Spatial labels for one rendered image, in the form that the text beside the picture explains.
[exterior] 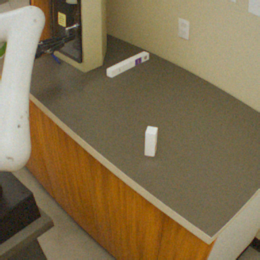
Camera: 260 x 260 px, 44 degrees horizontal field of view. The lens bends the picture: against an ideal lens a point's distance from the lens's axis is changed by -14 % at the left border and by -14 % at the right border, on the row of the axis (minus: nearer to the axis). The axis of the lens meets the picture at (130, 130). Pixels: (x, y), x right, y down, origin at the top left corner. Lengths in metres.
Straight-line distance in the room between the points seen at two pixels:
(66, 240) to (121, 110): 1.01
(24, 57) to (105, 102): 0.67
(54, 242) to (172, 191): 1.18
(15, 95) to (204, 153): 0.74
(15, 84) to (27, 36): 0.16
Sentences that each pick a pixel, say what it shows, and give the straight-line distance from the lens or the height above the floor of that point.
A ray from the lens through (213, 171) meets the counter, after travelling 1.25.
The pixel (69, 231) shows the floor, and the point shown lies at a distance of 2.22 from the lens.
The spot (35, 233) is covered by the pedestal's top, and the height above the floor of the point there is 0.93.
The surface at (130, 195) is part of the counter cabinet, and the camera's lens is 1.33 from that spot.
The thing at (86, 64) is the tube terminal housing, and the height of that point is 0.98.
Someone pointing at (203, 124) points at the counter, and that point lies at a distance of 1.44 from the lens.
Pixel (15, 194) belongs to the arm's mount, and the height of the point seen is 1.06.
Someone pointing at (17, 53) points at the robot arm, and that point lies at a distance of 0.96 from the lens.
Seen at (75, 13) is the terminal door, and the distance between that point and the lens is 1.65.
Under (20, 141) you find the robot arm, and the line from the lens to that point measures 0.85.
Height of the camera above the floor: 1.81
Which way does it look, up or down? 39 degrees down
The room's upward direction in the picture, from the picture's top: straight up
